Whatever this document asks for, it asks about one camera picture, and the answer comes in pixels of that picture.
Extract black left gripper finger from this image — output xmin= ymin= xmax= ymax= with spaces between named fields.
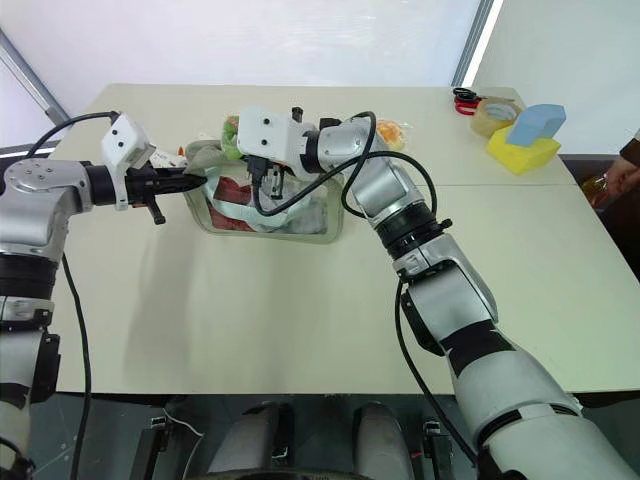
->
xmin=158 ymin=179 xmax=208 ymax=195
xmin=157 ymin=167 xmax=206 ymax=184

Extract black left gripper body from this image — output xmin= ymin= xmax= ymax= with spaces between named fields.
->
xmin=124 ymin=167 xmax=167 ymax=226

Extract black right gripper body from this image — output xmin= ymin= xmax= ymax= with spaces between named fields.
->
xmin=243 ymin=153 xmax=300 ymax=187

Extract bystander bare hand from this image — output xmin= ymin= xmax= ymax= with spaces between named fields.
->
xmin=603 ymin=154 xmax=640 ymax=197

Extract white orange small packet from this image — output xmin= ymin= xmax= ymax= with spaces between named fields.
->
xmin=148 ymin=145 xmax=190 ymax=170

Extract red cloth item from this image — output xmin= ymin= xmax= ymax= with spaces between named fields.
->
xmin=206 ymin=174 xmax=257 ymax=234

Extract grey cloth item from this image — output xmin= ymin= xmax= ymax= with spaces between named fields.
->
xmin=285 ymin=198 xmax=329 ymax=236

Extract orange snack packet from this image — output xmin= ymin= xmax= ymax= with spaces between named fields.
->
xmin=374 ymin=118 xmax=412 ymax=152

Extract brown packing tape roll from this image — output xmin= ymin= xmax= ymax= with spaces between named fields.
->
xmin=469 ymin=95 xmax=525 ymax=140

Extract yellow sponge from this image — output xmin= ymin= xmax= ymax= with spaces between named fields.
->
xmin=486 ymin=124 xmax=563 ymax=178

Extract grey rounded robot leg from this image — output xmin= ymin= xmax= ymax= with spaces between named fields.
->
xmin=351 ymin=401 xmax=417 ymax=480
xmin=206 ymin=399 xmax=296 ymax=477

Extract blue foam block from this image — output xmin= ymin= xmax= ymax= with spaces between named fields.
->
xmin=505 ymin=103 xmax=568 ymax=149

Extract orange liquid bottle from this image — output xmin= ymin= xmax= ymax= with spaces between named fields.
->
xmin=579 ymin=172 xmax=615 ymax=207

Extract bystander dark sleeve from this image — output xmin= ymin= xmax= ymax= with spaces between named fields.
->
xmin=618 ymin=127 xmax=640 ymax=166

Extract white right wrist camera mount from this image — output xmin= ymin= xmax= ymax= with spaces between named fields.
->
xmin=235 ymin=105 xmax=321 ymax=167

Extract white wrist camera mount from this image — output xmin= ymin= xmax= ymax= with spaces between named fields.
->
xmin=235 ymin=105 xmax=321 ymax=167
xmin=100 ymin=113 xmax=158 ymax=212

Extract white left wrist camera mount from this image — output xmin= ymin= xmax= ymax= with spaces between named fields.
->
xmin=100 ymin=113 xmax=158 ymax=212

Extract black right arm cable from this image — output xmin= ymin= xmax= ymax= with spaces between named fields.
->
xmin=248 ymin=110 xmax=479 ymax=469

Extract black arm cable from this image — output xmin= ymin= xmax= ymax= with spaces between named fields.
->
xmin=248 ymin=110 xmax=479 ymax=469
xmin=23 ymin=110 xmax=122 ymax=480

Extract grey metal frame pole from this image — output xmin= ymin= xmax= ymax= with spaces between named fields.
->
xmin=451 ymin=0 xmax=504 ymax=89
xmin=0 ymin=25 xmax=72 ymax=125

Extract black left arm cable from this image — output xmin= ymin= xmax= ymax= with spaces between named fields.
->
xmin=23 ymin=110 xmax=122 ymax=480

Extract black metal bracket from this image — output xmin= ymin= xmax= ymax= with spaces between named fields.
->
xmin=130 ymin=413 xmax=175 ymax=480
xmin=421 ymin=418 xmax=454 ymax=480

